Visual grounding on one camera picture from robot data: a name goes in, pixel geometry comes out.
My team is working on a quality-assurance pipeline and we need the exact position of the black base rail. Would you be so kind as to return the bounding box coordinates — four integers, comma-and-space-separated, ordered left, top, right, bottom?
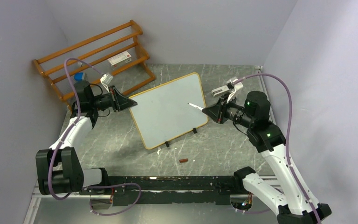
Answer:
79, 175, 248, 206

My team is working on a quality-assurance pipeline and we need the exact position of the blue small object on rack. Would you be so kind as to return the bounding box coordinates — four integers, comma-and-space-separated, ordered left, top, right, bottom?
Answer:
74, 72, 87, 82

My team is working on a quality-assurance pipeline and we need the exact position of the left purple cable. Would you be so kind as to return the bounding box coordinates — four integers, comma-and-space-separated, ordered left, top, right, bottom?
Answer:
48, 57, 105, 201

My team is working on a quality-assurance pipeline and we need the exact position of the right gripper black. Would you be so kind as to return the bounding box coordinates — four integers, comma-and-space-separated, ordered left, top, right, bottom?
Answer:
202, 91, 254, 128

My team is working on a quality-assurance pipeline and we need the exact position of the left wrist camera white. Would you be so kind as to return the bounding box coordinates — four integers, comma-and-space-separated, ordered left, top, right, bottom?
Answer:
100, 73, 113, 92

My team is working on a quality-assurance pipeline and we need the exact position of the yellow framed whiteboard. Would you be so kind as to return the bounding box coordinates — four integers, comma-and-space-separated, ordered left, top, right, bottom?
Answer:
130, 72, 208, 150

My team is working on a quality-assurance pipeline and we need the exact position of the white brown whiteboard marker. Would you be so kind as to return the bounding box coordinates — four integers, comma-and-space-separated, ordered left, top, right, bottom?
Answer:
188, 103, 203, 111

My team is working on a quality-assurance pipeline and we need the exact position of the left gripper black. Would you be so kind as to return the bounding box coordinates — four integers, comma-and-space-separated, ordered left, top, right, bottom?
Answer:
90, 85, 137, 112

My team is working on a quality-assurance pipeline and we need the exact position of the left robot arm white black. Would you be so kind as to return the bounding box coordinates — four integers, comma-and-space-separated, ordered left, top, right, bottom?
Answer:
35, 81, 137, 196

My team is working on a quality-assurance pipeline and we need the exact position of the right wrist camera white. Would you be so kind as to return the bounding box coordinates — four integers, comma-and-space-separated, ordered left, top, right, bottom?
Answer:
227, 77, 243, 103

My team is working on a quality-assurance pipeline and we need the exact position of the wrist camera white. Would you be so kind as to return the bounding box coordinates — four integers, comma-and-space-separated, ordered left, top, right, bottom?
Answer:
227, 77, 243, 103
100, 73, 113, 92

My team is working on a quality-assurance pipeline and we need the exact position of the white whiteboard eraser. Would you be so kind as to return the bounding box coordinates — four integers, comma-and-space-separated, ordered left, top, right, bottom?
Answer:
211, 85, 230, 98

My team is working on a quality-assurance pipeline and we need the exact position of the white red box on rack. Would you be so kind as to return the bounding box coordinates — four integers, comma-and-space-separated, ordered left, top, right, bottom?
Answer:
108, 51, 132, 70

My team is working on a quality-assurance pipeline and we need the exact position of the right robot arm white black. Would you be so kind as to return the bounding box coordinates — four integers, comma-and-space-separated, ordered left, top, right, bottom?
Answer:
201, 91, 332, 224

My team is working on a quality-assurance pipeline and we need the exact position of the aluminium frame rail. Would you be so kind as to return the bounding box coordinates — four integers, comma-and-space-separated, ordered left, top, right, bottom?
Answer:
23, 182, 84, 224

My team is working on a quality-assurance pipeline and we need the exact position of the wooden shelf rack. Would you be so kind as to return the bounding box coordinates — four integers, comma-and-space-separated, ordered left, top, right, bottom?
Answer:
33, 20, 156, 113

